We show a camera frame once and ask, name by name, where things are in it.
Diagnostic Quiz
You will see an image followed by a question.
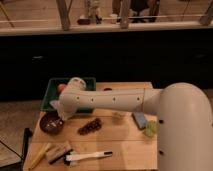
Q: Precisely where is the brown grape bunch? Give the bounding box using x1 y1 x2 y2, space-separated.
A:
78 118 102 135

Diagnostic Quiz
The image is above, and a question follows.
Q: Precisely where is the wooden scrub brush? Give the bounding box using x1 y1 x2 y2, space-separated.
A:
46 141 72 164

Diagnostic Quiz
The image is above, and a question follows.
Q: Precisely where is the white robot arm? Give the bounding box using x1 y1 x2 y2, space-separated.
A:
50 77 213 171

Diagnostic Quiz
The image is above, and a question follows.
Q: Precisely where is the green plastic tray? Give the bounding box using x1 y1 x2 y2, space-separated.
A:
41 77 96 112

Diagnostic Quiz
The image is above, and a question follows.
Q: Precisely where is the orange ball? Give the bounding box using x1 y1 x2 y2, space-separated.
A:
57 84 66 94

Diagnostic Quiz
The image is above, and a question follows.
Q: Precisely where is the purple bowl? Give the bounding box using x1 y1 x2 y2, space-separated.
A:
39 111 64 135

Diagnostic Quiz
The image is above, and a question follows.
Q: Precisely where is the blue sponge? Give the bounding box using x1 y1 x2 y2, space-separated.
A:
132 112 148 130

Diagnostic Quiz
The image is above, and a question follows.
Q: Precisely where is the green grape bunch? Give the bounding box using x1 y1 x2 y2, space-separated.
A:
144 120 157 138

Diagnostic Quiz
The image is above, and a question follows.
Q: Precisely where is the white dish brush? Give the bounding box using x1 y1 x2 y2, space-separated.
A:
64 151 113 165

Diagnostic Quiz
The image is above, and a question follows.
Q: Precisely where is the black chair frame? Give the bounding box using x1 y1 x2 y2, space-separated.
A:
0 128 33 171

